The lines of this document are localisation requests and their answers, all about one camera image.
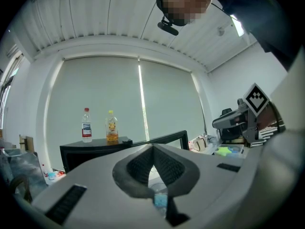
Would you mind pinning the green star toy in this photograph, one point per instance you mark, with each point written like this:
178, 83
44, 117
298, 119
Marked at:
224, 151

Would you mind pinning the brown cardboard box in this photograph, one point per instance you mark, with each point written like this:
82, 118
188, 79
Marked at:
26, 143

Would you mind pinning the plastic wrapped grey panel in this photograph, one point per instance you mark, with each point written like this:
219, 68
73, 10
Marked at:
23, 170

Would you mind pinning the black mini fridge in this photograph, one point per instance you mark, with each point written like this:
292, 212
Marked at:
90, 156

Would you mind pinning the round ceiling detector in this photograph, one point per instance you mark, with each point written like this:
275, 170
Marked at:
221, 30

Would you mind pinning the orange drink bottle yellow cap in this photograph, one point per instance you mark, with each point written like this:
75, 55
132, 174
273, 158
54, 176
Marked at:
112, 132

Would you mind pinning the large clear storage box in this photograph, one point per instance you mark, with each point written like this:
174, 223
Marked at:
238, 150

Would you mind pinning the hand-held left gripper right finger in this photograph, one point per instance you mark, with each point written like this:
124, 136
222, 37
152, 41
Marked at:
214, 187

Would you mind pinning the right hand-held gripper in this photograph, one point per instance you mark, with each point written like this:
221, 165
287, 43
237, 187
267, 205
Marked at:
256, 99

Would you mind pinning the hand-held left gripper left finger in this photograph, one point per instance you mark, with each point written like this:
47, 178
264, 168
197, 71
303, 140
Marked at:
95, 187

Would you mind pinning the grey roller blind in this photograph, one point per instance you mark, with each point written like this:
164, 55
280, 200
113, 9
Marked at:
100, 92
171, 99

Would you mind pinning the person's head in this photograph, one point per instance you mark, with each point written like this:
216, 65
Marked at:
183, 1

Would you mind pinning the black head-mounted camera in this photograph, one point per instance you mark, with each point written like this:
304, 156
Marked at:
168, 28

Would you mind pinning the ceiling tube light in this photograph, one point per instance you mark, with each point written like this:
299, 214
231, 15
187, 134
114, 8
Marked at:
237, 25

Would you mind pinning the small light blue cup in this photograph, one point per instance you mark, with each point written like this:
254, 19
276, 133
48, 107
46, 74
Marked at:
51, 175

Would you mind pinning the person's right hand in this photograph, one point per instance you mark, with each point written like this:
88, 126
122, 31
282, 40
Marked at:
268, 119

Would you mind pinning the small blue held object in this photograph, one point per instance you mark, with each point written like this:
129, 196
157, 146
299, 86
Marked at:
160, 199

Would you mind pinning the clear water bottle red cap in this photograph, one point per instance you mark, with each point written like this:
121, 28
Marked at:
87, 130

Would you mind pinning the blue denim cloth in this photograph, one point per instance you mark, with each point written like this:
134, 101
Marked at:
212, 138

